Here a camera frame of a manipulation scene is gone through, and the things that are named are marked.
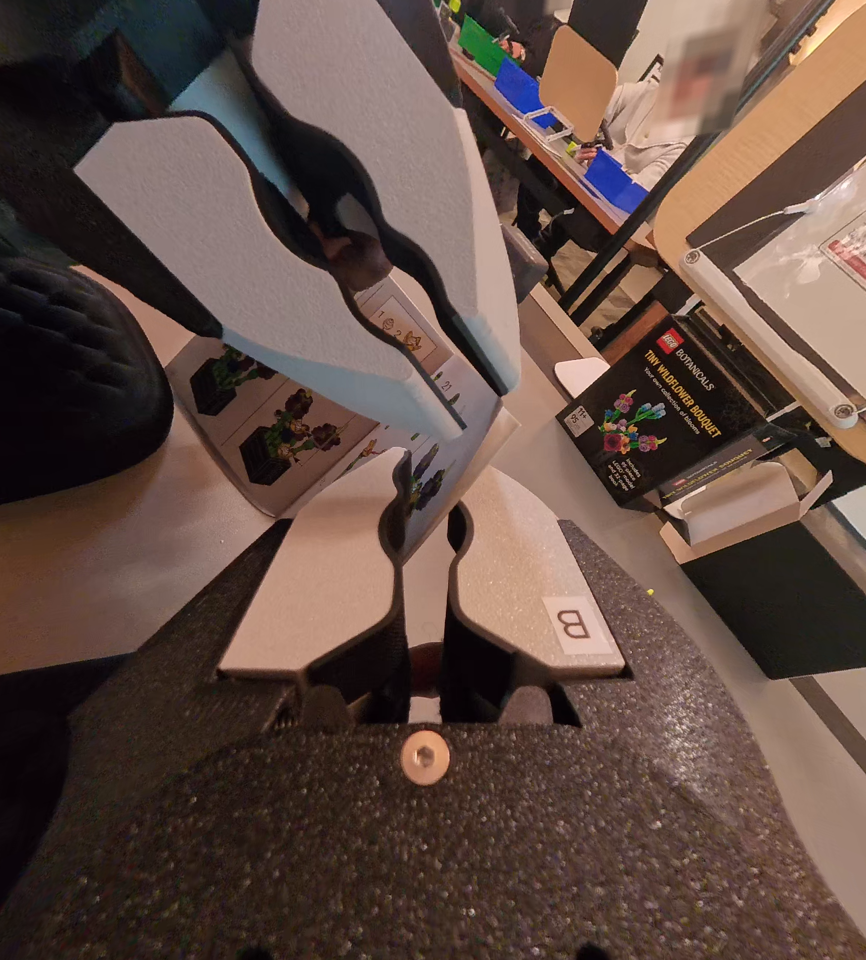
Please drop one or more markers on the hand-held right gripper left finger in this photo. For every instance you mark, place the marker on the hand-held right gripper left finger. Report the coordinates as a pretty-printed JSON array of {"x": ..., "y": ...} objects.
[{"x": 328, "y": 585}]

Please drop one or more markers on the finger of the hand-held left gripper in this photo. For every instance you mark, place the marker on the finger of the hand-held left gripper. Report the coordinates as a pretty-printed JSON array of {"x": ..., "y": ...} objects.
[
  {"x": 215, "y": 240},
  {"x": 373, "y": 90}
]

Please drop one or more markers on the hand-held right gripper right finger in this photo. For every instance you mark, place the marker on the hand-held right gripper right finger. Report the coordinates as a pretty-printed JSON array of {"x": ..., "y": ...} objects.
[{"x": 523, "y": 577}]

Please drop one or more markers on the lego instruction booklet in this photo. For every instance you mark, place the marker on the lego instruction booklet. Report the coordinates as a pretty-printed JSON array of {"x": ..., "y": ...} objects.
[{"x": 222, "y": 442}]

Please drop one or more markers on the black lego set box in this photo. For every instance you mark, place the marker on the black lego set box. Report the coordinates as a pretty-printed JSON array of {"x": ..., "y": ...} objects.
[{"x": 673, "y": 420}]

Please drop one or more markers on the person's left hand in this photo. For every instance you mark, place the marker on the person's left hand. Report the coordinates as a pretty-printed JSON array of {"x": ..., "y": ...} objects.
[{"x": 358, "y": 262}]

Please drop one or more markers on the green plastic bin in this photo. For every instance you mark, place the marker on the green plastic bin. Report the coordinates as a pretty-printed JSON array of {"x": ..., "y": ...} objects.
[{"x": 481, "y": 45}]

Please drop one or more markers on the blue plastic bin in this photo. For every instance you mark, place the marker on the blue plastic bin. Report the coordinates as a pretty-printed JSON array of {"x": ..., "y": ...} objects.
[
  {"x": 519, "y": 86},
  {"x": 617, "y": 184}
]

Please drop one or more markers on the plain wooden board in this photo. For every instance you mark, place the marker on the plain wooden board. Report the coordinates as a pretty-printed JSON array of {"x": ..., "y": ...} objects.
[{"x": 579, "y": 82}]

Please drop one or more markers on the black foam pad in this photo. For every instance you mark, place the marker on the black foam pad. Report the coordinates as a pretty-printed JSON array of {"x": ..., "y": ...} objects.
[{"x": 50, "y": 390}]

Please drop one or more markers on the long wooden table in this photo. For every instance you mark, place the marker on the long wooden table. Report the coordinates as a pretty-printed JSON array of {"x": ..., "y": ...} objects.
[{"x": 605, "y": 214}]

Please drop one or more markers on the open black cardboard box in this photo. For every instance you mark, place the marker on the open black cardboard box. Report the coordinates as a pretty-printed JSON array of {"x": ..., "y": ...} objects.
[{"x": 800, "y": 600}]

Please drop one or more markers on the wooden board with black panel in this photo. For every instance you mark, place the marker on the wooden board with black panel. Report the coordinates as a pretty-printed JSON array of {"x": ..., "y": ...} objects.
[{"x": 740, "y": 150}]

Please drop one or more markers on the laminated instruction sheet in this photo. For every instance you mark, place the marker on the laminated instruction sheet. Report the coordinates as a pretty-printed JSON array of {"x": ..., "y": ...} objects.
[{"x": 853, "y": 247}]

